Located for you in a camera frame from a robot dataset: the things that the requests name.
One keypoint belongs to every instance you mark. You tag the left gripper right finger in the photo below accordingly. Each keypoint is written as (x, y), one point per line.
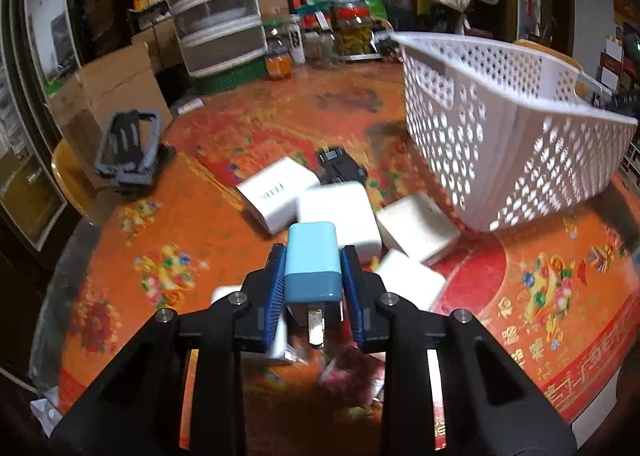
(352, 278)

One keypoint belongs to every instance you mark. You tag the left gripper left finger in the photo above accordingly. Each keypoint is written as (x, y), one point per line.
(274, 302)

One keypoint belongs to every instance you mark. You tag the blue wall charger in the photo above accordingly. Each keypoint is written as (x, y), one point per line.
(313, 279)

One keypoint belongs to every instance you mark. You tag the white square charger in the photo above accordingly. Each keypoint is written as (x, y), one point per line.
(347, 206)

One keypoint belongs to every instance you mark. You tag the white charger with indicator lights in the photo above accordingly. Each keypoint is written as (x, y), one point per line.
(271, 195)

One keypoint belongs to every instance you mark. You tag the black toy car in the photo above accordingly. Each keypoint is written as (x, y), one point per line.
(337, 166)

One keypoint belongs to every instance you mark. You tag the white perforated plastic basket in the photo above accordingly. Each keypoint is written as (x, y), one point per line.
(511, 134)

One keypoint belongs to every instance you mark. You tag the white charger lower right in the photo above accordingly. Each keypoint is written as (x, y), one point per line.
(410, 279)

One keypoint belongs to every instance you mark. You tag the white charger near basket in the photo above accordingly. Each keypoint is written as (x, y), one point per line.
(417, 227)

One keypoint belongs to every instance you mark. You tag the floral red tablecloth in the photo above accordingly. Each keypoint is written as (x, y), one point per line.
(165, 356)

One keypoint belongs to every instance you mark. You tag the grey phone stand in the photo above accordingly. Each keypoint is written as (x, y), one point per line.
(131, 153)

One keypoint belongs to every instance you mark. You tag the orange sauce jar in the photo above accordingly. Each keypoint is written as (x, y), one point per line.
(279, 63)

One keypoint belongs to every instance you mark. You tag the red lid pickle jar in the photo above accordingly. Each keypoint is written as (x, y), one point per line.
(352, 24)

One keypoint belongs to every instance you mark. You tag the cardboard box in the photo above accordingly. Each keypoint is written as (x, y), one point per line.
(117, 82)

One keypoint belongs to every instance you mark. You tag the stacked clear food covers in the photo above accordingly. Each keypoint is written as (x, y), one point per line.
(215, 36)

